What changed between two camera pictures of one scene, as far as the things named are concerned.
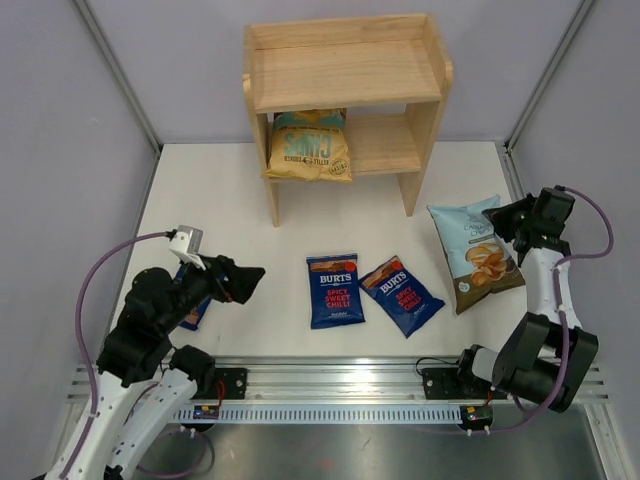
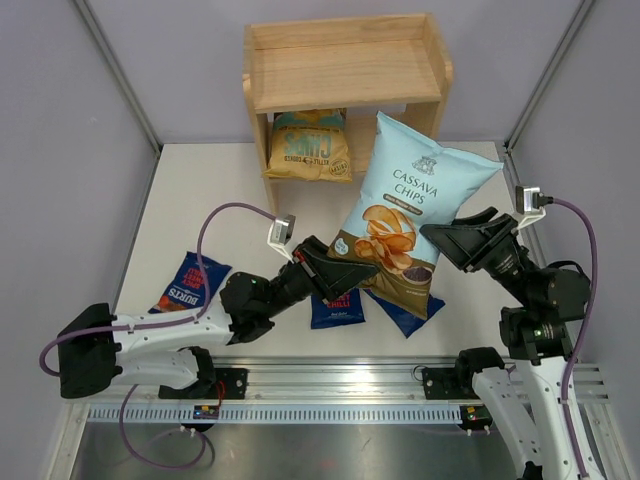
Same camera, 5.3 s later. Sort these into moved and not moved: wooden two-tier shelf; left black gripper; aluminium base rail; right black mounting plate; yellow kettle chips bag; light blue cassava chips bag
Moved: light blue cassava chips bag; left black gripper
Not moved: wooden two-tier shelf; right black mounting plate; yellow kettle chips bag; aluminium base rail
